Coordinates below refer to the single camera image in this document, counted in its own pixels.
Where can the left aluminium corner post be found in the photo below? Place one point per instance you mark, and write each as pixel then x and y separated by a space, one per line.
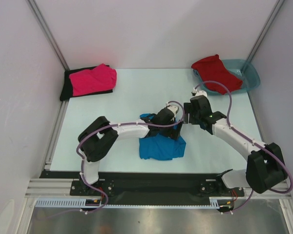
pixel 47 32

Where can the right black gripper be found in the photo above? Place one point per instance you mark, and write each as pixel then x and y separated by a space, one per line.
pixel 191 120

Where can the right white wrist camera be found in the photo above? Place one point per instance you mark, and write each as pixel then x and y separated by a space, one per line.
pixel 196 92

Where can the pink folded t shirt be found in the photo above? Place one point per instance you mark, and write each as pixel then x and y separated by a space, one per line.
pixel 99 80

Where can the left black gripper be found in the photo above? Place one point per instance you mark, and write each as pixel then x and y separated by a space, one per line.
pixel 173 133

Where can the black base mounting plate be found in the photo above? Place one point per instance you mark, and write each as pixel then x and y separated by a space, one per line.
pixel 152 189

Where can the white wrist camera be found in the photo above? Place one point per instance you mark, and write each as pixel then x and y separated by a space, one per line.
pixel 196 92
pixel 173 108

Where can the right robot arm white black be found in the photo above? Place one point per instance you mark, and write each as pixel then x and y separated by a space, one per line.
pixel 265 165

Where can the right aluminium corner post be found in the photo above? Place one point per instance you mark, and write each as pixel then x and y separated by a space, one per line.
pixel 264 31

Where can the red t shirt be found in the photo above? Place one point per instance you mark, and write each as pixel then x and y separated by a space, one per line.
pixel 212 69

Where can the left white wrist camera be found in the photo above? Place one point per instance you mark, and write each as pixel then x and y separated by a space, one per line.
pixel 173 108

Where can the blue t shirt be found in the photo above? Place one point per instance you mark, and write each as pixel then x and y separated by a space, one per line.
pixel 162 144

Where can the teal plastic basin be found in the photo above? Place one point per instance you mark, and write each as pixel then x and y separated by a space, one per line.
pixel 245 72

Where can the black folded t shirt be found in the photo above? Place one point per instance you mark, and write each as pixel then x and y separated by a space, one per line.
pixel 66 93

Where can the white slotted cable duct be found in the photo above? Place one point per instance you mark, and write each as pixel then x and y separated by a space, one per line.
pixel 84 203

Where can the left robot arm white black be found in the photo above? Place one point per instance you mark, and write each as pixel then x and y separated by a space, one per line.
pixel 98 138

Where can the aluminium corner post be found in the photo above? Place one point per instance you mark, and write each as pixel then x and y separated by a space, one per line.
pixel 47 32
pixel 264 31

